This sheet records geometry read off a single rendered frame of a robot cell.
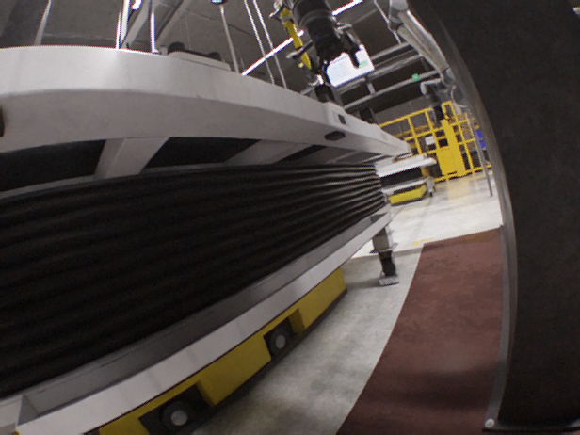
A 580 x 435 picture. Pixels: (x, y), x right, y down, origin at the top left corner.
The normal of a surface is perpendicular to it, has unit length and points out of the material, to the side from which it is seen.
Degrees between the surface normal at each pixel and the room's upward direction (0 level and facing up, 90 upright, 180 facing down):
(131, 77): 90
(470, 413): 0
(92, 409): 90
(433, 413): 0
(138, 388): 90
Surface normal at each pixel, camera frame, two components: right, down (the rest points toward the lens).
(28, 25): 0.76, -0.21
